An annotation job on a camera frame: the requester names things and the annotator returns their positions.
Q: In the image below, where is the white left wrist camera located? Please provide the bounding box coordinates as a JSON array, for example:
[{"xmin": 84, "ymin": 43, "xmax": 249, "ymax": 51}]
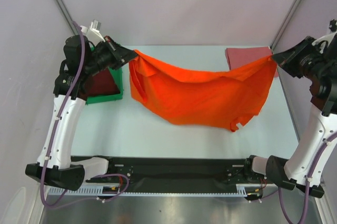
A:
[{"xmin": 80, "ymin": 20, "xmax": 105, "ymax": 45}]

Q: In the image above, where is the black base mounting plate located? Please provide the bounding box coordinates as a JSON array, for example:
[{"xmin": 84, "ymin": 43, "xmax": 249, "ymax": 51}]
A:
[{"xmin": 71, "ymin": 156, "xmax": 274, "ymax": 193}]

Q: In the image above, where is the aluminium frame rail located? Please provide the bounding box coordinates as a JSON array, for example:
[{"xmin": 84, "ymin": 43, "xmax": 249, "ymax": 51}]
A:
[{"xmin": 42, "ymin": 164, "xmax": 327, "ymax": 190}]

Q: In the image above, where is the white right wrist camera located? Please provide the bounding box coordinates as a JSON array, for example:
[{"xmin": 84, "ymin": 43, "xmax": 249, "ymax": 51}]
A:
[{"xmin": 327, "ymin": 18, "xmax": 337, "ymax": 35}]

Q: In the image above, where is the green plastic bin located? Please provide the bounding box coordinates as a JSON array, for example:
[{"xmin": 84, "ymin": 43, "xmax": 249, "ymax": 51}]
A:
[{"xmin": 85, "ymin": 44, "xmax": 124, "ymax": 105}]

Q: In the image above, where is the white slotted cable duct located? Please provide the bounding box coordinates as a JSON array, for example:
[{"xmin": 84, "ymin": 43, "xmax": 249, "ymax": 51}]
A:
[{"xmin": 48, "ymin": 184, "xmax": 264, "ymax": 197}]

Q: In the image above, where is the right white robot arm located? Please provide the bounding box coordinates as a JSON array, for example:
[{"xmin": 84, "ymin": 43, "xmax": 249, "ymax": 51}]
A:
[{"xmin": 243, "ymin": 32, "xmax": 336, "ymax": 198}]

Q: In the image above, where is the dark red t-shirt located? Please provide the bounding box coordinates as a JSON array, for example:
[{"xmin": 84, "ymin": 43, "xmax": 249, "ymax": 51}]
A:
[{"xmin": 80, "ymin": 69, "xmax": 120, "ymax": 99}]

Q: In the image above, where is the folded pink t-shirt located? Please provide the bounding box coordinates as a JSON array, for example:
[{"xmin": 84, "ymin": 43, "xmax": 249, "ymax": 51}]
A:
[{"xmin": 225, "ymin": 46, "xmax": 276, "ymax": 82}]

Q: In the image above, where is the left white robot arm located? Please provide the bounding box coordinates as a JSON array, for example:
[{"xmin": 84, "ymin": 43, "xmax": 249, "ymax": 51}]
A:
[{"xmin": 25, "ymin": 35, "xmax": 137, "ymax": 191}]

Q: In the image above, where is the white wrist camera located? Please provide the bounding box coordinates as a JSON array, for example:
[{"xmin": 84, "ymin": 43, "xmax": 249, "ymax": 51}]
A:
[
  {"xmin": 327, "ymin": 18, "xmax": 337, "ymax": 35},
  {"xmin": 80, "ymin": 20, "xmax": 105, "ymax": 45}
]

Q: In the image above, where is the orange t-shirt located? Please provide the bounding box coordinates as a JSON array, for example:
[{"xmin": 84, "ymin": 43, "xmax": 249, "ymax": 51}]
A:
[{"xmin": 128, "ymin": 51, "xmax": 276, "ymax": 132}]

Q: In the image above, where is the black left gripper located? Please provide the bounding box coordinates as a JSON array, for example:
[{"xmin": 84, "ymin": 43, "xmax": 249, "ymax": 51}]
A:
[{"xmin": 84, "ymin": 36, "xmax": 139, "ymax": 76}]

